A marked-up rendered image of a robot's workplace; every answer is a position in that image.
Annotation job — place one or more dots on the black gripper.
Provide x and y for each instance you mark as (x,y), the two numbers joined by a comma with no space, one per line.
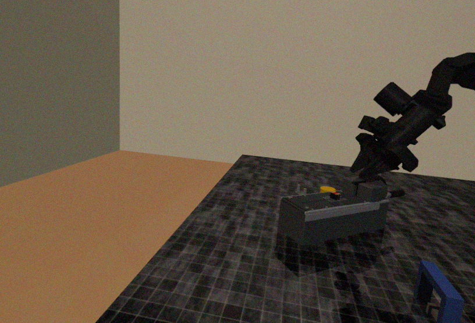
(376,156)

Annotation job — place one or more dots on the yellow short cylinder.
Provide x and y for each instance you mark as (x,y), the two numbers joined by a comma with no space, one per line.
(326,188)

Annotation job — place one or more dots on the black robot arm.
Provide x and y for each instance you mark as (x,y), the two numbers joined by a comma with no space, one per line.
(426,107)

